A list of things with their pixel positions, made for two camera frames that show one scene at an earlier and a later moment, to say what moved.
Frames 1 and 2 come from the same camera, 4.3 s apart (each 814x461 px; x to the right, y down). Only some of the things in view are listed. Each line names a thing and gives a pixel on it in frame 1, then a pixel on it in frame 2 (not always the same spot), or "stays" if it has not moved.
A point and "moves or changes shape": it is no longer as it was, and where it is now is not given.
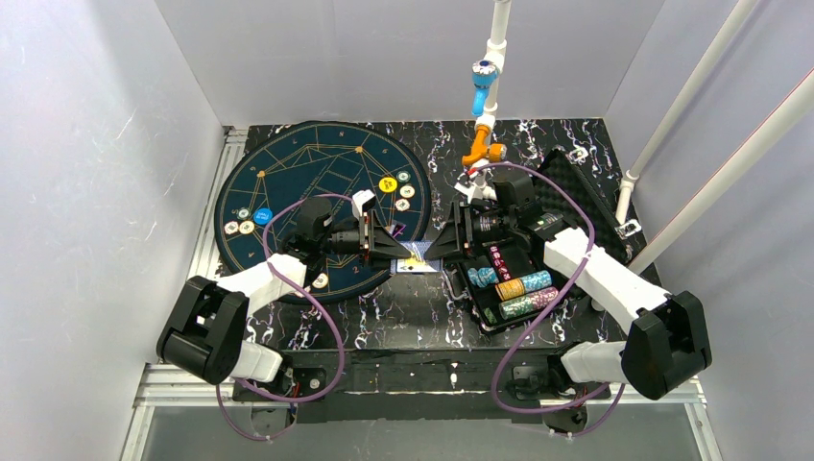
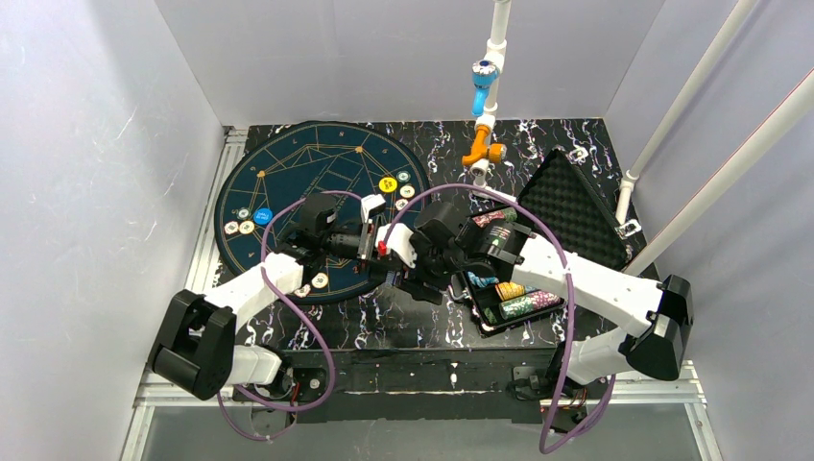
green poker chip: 403,177 stays
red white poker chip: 230,228 stays
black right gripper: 464,228 -> 423,279
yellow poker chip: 321,280 stays
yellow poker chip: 407,191 stays
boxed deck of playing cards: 416,262 moves or changes shape
